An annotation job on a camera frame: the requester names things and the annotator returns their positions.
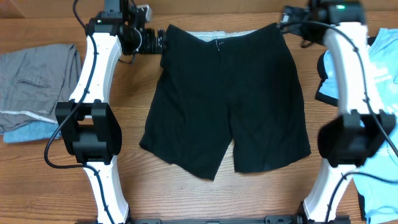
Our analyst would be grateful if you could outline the black shorts with mesh lining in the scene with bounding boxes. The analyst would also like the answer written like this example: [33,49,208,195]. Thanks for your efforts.
[139,23,311,180]

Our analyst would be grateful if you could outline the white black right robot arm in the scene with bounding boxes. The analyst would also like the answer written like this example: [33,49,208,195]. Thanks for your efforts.
[264,1,396,223]

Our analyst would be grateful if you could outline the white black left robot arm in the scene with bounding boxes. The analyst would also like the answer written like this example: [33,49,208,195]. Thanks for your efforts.
[55,1,166,223]

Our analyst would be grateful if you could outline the black garment under blue shirt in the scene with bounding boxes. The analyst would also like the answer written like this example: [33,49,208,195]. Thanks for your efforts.
[315,36,377,108]

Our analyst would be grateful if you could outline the folded grey shorts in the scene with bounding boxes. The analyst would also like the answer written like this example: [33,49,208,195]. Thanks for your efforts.
[1,44,81,132]

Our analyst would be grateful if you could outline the folded blue cloth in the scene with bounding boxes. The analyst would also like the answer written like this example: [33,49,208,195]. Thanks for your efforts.
[3,121,58,144]

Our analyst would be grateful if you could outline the light blue t-shirt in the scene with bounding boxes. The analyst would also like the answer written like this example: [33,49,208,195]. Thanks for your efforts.
[302,22,396,223]

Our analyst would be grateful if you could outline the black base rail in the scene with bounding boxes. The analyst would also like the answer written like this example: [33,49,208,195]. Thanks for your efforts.
[126,215,324,224]

